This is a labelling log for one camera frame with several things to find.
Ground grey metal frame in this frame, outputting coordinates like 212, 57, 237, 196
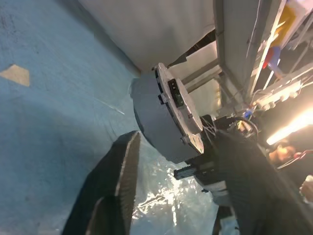
168, 0, 313, 116

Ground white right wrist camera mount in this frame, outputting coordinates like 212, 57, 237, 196
202, 183, 229, 204

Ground white curtain backdrop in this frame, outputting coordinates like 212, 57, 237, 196
78, 0, 217, 71

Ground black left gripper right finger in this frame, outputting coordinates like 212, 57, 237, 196
211, 132, 313, 235

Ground bright light strip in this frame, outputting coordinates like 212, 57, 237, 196
265, 107, 313, 146

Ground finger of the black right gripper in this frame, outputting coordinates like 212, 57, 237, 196
173, 163, 203, 181

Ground beige tape piece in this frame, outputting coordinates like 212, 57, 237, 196
0, 64, 30, 87

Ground blue foam table mat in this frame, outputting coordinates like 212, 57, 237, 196
0, 0, 221, 235

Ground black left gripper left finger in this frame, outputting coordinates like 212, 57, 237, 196
61, 130, 142, 235

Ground silver motor housing copper windings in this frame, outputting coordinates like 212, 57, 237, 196
131, 73, 196, 164

